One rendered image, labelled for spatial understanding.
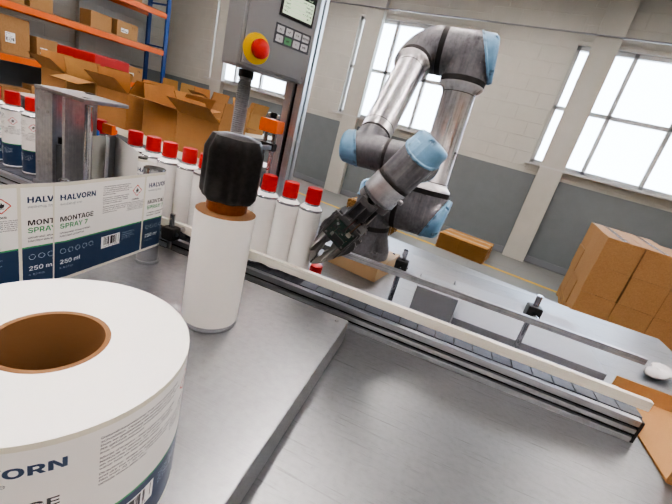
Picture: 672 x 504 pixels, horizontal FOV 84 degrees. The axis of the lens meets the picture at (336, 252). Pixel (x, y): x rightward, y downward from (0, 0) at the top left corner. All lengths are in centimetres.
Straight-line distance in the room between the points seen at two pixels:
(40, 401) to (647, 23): 634
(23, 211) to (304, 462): 47
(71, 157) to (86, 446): 79
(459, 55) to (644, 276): 314
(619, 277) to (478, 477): 340
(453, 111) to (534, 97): 509
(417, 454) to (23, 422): 47
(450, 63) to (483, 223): 514
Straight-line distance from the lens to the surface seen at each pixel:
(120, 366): 33
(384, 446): 60
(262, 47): 88
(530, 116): 610
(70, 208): 64
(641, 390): 110
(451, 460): 63
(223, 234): 55
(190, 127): 267
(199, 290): 59
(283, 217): 82
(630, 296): 398
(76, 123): 101
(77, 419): 30
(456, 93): 108
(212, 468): 45
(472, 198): 613
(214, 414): 50
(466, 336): 79
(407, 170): 71
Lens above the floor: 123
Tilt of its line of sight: 19 degrees down
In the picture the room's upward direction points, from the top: 15 degrees clockwise
